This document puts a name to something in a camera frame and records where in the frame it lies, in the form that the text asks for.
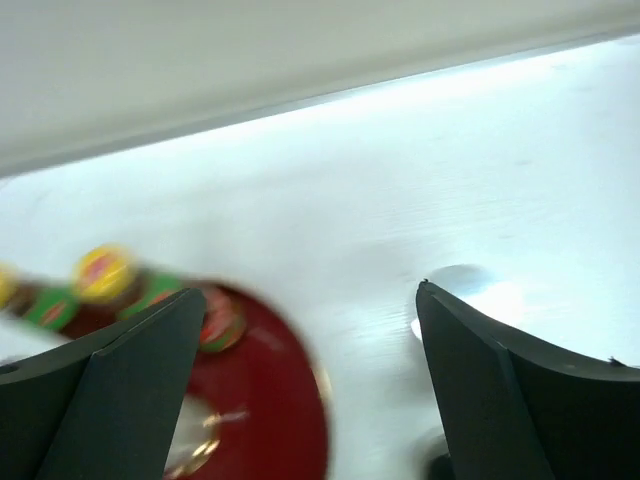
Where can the green label sauce bottle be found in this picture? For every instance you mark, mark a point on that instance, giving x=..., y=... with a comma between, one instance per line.
x=44, y=304
x=109, y=277

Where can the red round tray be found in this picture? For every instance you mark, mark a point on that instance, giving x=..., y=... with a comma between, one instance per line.
x=273, y=421

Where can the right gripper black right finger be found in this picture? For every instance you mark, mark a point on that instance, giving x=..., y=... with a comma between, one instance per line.
x=514, y=406

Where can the black cap spice jar rear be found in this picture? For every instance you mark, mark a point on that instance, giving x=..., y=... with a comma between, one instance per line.
x=438, y=464

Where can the silver lid jar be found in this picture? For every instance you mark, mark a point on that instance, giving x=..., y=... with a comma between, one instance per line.
x=487, y=291

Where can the black cap glass shaker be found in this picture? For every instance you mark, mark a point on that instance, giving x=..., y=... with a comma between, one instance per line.
x=195, y=438

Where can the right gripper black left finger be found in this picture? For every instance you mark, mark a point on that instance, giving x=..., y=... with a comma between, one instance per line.
x=104, y=406

